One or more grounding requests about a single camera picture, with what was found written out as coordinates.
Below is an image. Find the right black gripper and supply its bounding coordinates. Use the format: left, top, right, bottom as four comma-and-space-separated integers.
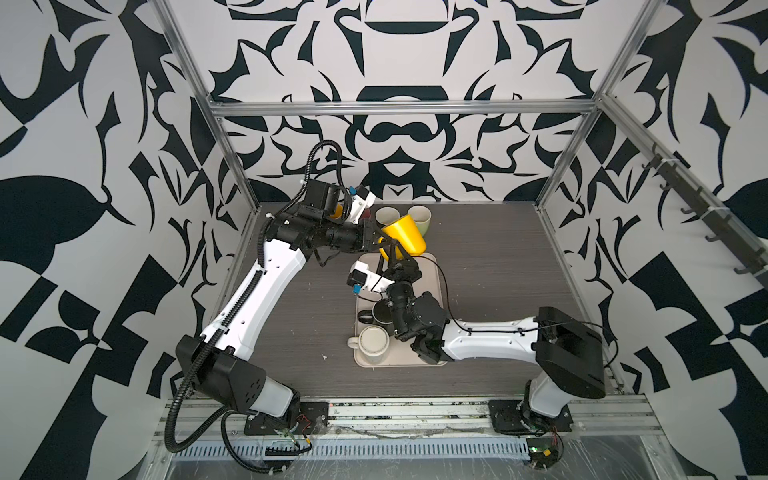
385, 240, 432, 340

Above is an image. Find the black mug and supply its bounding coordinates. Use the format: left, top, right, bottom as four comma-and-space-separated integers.
357, 300, 395, 337

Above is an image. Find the dark green mug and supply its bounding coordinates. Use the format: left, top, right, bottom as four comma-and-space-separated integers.
374, 206, 401, 227

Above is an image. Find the light green mug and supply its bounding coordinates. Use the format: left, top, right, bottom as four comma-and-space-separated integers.
408, 205, 432, 237

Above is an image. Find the blue butterfly mug yellow inside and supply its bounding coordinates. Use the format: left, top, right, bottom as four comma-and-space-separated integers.
330, 204, 344, 220

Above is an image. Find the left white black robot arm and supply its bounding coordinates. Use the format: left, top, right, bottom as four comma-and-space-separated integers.
176, 214, 380, 418

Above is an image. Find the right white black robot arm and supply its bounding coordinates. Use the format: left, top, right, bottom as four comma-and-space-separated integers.
375, 259, 606, 419

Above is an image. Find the white cream mug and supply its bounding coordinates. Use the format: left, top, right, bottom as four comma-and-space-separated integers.
347, 325, 390, 367

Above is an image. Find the beige plastic tray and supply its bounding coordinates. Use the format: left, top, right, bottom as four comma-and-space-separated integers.
353, 253, 447, 368

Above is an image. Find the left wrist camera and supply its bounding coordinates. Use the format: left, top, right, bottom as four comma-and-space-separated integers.
345, 186, 377, 225

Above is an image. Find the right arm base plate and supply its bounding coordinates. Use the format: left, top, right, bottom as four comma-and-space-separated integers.
488, 400, 572, 436

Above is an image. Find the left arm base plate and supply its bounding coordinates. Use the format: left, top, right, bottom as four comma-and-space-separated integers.
244, 400, 329, 436

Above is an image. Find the black corrugated cable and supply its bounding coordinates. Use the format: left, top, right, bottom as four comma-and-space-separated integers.
164, 140, 346, 475

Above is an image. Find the aluminium frame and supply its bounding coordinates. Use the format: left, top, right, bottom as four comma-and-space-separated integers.
149, 0, 768, 289

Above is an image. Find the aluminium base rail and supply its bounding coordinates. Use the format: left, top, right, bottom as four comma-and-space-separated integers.
138, 395, 685, 479

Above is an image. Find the black hook rail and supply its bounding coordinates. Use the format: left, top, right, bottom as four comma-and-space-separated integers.
643, 143, 767, 290

